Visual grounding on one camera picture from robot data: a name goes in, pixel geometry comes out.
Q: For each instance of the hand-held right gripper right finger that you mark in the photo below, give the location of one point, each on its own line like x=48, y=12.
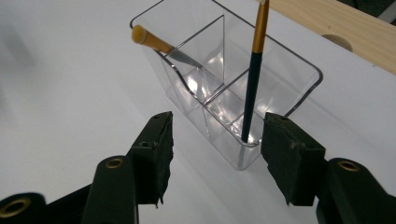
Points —
x=292, y=161

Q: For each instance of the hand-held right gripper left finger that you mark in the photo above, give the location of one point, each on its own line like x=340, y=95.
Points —
x=155, y=155

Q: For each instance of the dark blue makeup brush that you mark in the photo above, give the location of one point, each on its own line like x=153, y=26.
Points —
x=252, y=87

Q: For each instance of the clear plastic organizer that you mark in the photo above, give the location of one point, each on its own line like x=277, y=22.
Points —
x=280, y=71

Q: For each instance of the white board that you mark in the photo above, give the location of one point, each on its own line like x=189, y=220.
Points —
x=62, y=93

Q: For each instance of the light wooden table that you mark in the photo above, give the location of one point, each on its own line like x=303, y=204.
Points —
x=358, y=34

